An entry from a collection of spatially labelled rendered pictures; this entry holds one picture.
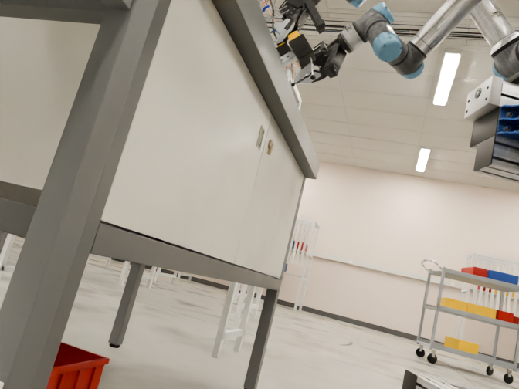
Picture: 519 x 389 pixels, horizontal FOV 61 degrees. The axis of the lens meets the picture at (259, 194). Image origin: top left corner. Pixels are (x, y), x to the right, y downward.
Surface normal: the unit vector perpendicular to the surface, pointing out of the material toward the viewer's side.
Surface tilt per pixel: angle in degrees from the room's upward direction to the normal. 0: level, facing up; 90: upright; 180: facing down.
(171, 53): 90
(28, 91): 90
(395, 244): 90
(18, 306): 90
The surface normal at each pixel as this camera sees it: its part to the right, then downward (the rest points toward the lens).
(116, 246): 0.94, 0.18
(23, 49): -0.25, -0.25
